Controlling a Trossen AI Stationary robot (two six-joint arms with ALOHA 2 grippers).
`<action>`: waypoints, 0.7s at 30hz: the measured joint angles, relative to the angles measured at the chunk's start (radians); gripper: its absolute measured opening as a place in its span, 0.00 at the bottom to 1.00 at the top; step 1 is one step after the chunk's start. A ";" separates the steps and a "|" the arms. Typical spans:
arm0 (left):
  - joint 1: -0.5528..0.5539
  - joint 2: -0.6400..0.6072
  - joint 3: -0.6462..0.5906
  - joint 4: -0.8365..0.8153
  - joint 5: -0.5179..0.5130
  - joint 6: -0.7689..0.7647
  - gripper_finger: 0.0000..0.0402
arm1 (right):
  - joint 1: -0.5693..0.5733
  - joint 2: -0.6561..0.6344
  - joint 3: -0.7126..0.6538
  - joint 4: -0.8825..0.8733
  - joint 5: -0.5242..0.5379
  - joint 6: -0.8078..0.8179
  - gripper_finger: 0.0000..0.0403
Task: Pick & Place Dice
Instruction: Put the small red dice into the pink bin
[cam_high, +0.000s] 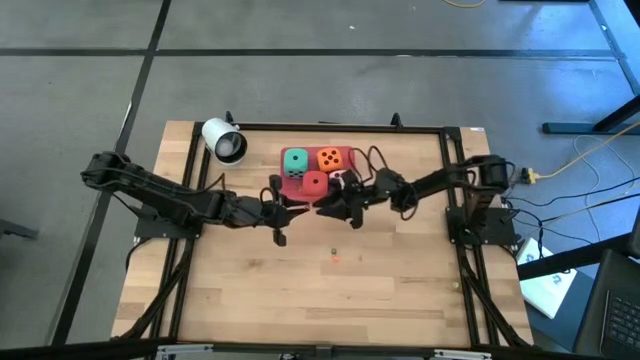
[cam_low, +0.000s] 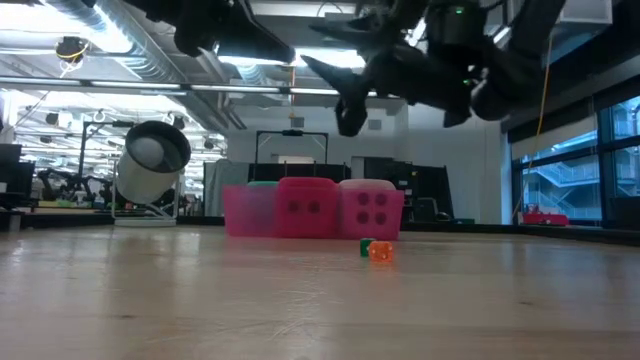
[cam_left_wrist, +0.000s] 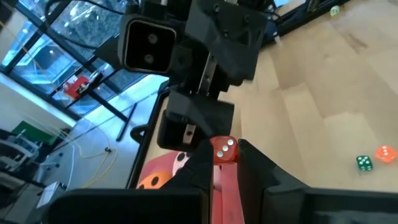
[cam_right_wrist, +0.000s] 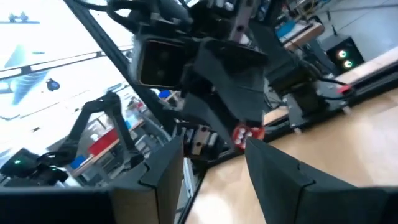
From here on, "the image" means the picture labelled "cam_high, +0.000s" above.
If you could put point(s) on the large orange foam die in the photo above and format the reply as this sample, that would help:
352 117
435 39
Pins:
330 160

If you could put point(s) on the grey chair base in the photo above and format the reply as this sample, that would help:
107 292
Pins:
20 231

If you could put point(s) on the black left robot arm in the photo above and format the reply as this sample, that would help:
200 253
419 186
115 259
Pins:
150 187

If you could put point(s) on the large pink foam die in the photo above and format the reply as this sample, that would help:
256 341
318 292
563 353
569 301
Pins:
337 176

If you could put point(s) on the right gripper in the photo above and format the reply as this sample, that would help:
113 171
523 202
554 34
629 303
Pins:
372 192

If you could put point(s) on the black frame clamp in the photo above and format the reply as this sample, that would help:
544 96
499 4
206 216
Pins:
229 118
396 120

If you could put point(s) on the white desk fan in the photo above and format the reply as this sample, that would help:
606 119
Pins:
217 132

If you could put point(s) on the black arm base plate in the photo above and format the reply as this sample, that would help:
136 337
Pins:
500 230
150 231

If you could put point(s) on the silver frame bracket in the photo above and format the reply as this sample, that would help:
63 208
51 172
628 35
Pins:
462 355
185 350

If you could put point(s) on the translucent pink plastic tray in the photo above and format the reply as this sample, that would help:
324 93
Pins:
350 155

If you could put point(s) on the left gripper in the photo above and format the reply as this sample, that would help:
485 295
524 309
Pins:
267 212

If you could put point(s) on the large red foam die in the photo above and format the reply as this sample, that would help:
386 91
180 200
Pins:
315 183

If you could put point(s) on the large teal foam die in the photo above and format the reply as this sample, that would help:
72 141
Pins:
296 162

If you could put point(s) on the white cardboard box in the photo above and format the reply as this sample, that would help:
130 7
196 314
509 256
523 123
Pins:
547 290

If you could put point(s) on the black keyboard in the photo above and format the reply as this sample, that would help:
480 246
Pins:
615 310

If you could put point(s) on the black desk foot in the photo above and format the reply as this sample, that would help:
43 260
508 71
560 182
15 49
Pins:
575 128

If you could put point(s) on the black aluminium table frame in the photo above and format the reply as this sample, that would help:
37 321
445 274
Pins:
265 125

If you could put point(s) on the dark desk edge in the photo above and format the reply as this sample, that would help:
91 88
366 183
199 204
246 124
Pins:
575 257

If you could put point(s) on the blue desk frame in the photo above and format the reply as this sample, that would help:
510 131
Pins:
620 55

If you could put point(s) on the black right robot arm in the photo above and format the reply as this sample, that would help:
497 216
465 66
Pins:
450 175

